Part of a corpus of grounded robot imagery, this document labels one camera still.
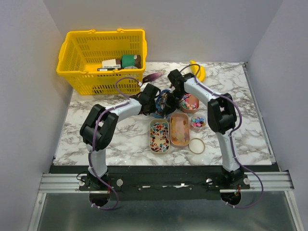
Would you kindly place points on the black flat box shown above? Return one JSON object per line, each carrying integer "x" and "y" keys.
{"x": 108, "y": 69}

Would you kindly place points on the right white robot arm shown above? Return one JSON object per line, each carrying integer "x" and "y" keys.
{"x": 222, "y": 114}

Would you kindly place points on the yellow banana bunch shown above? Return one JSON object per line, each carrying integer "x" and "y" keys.
{"x": 198, "y": 70}

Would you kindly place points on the gold jar lid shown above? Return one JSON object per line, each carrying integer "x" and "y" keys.
{"x": 196, "y": 145}

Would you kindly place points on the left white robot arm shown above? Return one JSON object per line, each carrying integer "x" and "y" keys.
{"x": 98, "y": 128}

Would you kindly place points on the beige tray round lollipops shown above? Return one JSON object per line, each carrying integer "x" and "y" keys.
{"x": 159, "y": 136}

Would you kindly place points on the yellow plastic shopping basket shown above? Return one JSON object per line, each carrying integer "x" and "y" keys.
{"x": 83, "y": 52}

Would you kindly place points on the clear plastic jar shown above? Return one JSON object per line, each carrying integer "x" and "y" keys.
{"x": 197, "y": 122}

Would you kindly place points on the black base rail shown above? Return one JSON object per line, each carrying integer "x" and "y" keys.
{"x": 155, "y": 183}

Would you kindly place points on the pink tray popsicle candies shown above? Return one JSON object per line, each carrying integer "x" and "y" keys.
{"x": 179, "y": 130}

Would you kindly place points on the blue tray swirl lollipops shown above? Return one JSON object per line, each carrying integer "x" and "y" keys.
{"x": 160, "y": 103}

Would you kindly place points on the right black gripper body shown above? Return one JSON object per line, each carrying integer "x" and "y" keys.
{"x": 174, "y": 96}

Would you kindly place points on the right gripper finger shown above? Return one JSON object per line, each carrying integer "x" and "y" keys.
{"x": 164, "y": 112}
{"x": 172, "y": 107}

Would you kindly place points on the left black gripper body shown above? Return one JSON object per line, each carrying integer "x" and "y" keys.
{"x": 152, "y": 108}

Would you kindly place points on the green and brown package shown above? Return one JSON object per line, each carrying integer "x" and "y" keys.
{"x": 131, "y": 60}

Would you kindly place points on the purple eggplant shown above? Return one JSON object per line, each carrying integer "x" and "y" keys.
{"x": 152, "y": 77}

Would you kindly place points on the pink tray star candies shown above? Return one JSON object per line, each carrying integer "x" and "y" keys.
{"x": 189, "y": 104}

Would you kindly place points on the white and brown box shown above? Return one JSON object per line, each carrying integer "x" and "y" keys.
{"x": 111, "y": 64}

